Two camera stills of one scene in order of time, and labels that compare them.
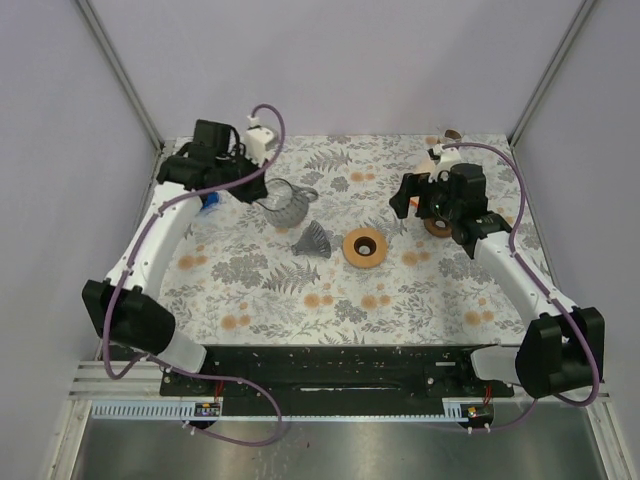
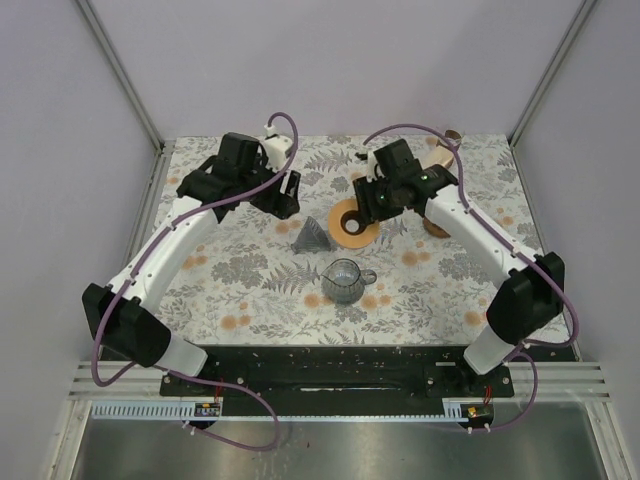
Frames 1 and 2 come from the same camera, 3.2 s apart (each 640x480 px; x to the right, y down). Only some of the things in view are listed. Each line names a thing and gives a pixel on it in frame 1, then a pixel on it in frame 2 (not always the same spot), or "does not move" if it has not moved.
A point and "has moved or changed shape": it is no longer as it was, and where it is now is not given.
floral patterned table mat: [318, 258] does not move
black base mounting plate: [336, 376] does not move
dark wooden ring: [441, 232] does not move
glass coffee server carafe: [286, 205] has moved or changed shape
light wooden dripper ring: [365, 247] -> [361, 240]
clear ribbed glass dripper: [314, 241] does not move
